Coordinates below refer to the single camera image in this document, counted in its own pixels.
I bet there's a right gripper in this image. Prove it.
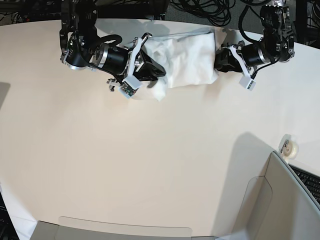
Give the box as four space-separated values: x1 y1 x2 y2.
99 32 166 91

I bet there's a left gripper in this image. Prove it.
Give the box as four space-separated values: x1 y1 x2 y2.
214 41 265 73

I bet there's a white printed t-shirt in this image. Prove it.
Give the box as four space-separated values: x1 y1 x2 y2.
131 30 218 101

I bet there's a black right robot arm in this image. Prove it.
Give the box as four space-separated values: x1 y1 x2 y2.
59 0 166 98

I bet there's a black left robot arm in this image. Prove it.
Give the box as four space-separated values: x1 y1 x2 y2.
214 0 295 79

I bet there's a white tape roll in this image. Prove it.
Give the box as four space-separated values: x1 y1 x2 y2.
278 134 299 161

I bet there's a black keyboard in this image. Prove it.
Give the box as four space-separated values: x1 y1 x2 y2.
290 165 320 203

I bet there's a beige cardboard box right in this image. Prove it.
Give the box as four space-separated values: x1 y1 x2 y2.
215 151 320 240

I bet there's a beige cardboard box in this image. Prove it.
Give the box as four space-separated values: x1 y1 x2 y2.
30 216 217 240
215 151 320 240

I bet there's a beige cardboard box bottom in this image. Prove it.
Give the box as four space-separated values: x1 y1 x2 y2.
30 216 217 240

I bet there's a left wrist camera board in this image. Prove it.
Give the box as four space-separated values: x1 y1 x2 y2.
239 75 256 91

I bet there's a black cable pile floor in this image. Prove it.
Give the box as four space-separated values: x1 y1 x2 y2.
170 0 236 27

